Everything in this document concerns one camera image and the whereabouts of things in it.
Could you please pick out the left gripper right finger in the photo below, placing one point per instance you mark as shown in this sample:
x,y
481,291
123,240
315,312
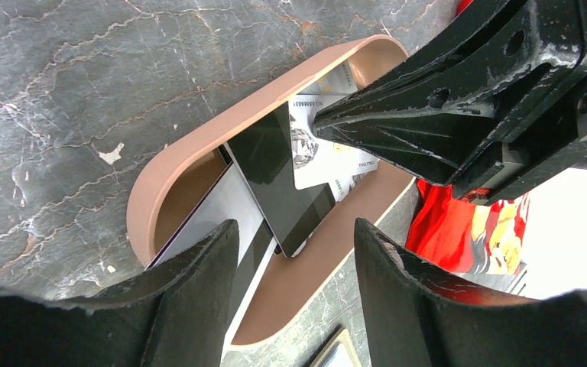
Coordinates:
x,y
417,314

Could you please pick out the pink oval tray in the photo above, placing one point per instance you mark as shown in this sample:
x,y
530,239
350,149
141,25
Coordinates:
x,y
175,179

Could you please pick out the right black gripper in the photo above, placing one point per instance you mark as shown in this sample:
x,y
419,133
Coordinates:
x,y
495,105

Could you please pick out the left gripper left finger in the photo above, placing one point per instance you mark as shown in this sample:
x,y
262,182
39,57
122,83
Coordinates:
x,y
160,317

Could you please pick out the red printed t-shirt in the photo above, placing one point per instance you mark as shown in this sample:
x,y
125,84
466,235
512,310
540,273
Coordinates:
x,y
482,244

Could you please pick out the grey card holder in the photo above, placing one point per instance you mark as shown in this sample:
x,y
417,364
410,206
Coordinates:
x,y
339,351

